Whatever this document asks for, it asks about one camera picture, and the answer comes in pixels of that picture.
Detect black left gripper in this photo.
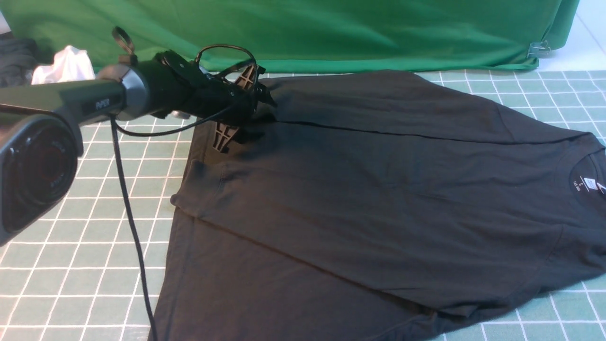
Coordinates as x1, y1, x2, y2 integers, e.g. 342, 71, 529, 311
154, 50, 277, 153

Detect dark gray long-sleeve shirt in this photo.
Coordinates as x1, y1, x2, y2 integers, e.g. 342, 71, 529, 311
154, 71, 605, 341

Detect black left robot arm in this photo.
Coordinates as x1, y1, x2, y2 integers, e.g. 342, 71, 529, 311
1, 51, 275, 245

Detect green backdrop cloth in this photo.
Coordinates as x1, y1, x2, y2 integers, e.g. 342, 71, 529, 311
1, 0, 579, 74

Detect crumpled white cloth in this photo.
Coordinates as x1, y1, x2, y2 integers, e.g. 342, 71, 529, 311
31, 45, 96, 85

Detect crumpled dark gray garment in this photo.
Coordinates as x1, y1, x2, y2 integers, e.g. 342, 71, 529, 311
0, 37, 38, 88

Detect green grid cutting mat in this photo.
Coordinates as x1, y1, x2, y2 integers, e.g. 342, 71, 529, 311
1, 69, 606, 341

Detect metal binder clip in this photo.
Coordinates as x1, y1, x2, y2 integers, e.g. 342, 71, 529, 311
526, 40, 552, 59

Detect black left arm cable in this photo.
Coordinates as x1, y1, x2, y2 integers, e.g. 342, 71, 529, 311
109, 26, 258, 341

